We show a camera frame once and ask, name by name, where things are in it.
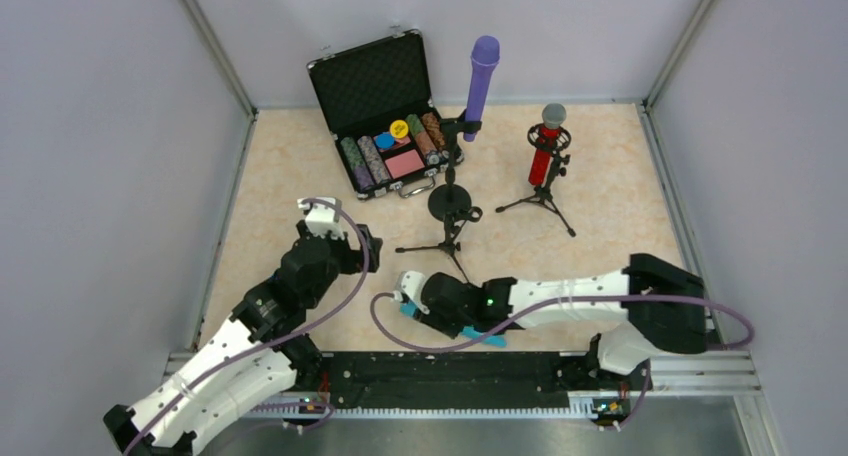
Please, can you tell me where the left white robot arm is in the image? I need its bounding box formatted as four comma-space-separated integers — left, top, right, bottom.
103, 221, 383, 455

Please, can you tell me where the blue dealer button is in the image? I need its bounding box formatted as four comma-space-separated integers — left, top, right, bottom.
373, 132, 396, 152

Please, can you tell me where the red glitter microphone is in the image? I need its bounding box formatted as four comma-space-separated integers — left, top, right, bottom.
528, 103, 570, 186

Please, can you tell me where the green blue chip row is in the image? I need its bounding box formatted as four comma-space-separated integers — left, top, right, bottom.
340, 137, 374, 191

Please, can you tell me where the light blue microphone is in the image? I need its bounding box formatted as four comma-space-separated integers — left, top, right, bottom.
400, 302, 507, 348

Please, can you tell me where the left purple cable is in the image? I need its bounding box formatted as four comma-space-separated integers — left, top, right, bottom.
122, 197, 370, 456

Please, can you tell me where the black round base mic stand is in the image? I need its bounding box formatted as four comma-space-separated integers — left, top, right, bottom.
428, 111, 482, 222

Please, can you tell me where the green red chip row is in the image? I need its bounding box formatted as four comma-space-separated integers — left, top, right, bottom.
405, 114, 441, 165

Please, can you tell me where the red card deck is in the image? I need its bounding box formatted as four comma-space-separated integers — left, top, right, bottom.
385, 150, 425, 179
387, 136, 410, 151

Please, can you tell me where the purple microphone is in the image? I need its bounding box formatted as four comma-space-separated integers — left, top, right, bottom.
463, 35, 500, 142

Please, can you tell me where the yellow big blind button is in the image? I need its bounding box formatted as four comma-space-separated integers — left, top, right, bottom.
389, 119, 409, 140

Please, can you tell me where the black shock mount tripod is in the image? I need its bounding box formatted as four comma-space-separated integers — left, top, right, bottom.
495, 125, 577, 237

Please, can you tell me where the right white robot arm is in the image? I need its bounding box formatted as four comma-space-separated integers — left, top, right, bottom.
395, 253, 708, 375

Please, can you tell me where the black poker chip case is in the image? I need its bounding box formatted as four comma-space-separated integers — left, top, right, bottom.
307, 29, 448, 201

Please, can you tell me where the orange black chip row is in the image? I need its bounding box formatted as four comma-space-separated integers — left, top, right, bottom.
420, 112, 450, 161

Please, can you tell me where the black tripod mic stand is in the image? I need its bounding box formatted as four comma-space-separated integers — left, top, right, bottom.
395, 206, 483, 283

